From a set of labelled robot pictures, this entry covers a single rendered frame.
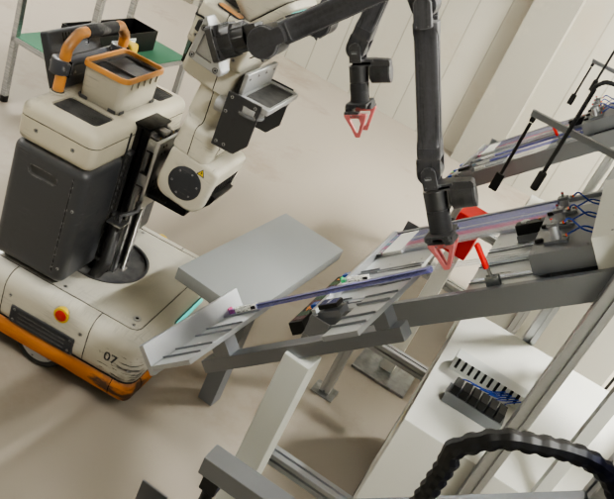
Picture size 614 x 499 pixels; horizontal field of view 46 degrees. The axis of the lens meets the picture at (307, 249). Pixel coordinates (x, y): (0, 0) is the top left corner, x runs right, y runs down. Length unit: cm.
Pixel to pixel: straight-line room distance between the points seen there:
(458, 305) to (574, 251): 27
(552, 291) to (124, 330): 125
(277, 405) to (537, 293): 59
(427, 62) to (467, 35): 413
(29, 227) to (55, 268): 14
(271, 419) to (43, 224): 101
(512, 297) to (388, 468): 58
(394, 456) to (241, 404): 82
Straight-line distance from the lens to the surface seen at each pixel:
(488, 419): 194
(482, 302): 163
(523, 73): 560
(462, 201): 177
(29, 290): 234
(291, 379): 148
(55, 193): 218
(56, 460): 223
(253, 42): 178
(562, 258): 161
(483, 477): 180
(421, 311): 168
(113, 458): 227
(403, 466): 190
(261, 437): 159
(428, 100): 172
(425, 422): 185
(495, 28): 578
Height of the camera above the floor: 169
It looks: 28 degrees down
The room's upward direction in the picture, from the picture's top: 25 degrees clockwise
